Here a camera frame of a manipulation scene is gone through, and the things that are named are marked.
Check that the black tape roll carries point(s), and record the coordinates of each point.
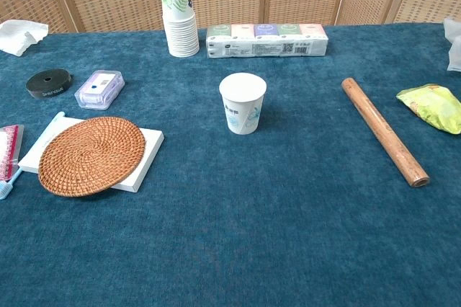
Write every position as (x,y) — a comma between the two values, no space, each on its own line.
(48,85)

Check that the brown wooden rolling pin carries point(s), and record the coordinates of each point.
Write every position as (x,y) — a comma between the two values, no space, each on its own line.
(381,130)

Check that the flat white box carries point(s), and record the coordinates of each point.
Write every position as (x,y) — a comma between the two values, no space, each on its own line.
(150,146)

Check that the pink and white bag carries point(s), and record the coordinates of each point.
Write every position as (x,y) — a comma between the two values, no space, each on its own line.
(9,152)

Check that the crumpled white tissue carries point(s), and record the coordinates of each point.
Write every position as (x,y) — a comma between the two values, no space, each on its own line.
(18,35)

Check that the blue tablecloth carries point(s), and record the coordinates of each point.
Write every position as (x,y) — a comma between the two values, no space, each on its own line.
(234,231)

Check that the clear bag of white rolls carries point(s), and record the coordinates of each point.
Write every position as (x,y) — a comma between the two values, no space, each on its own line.
(454,51)

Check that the clear purple plastic box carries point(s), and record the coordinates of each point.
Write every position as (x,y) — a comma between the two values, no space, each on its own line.
(99,91)

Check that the yellow-green snack bag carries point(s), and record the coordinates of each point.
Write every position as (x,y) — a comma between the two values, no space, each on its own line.
(436,107)

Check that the multicolour tissue packet bundle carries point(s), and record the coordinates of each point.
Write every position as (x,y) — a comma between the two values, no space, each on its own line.
(266,45)

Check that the stack of white paper cups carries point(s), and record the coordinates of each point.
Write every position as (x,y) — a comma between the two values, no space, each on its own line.
(182,36)

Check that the light blue toothbrush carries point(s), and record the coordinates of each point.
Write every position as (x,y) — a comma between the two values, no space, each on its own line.
(6,187)

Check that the white paper cup blue print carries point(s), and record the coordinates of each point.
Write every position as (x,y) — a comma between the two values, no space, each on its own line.
(243,112)

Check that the round woven rattan coaster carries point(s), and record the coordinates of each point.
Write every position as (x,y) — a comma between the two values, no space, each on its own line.
(90,157)

